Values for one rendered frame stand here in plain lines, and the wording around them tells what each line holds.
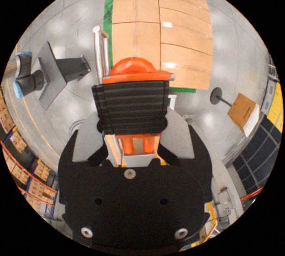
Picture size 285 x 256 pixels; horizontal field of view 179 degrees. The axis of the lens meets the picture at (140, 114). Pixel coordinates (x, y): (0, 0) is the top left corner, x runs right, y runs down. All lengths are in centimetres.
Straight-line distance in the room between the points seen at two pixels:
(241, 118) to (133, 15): 166
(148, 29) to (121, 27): 22
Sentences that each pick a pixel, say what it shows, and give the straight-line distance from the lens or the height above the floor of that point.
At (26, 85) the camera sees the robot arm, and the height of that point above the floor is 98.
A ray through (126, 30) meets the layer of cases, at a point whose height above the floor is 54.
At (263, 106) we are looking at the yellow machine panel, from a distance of 742.
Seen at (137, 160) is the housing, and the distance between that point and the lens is 19.
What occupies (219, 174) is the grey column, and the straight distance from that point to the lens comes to 137.
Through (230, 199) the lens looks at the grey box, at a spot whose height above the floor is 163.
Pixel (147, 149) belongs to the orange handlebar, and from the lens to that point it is 18.
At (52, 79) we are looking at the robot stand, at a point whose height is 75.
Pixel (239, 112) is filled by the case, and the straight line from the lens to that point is 152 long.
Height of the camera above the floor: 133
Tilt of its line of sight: 58 degrees down
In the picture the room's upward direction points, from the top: 173 degrees clockwise
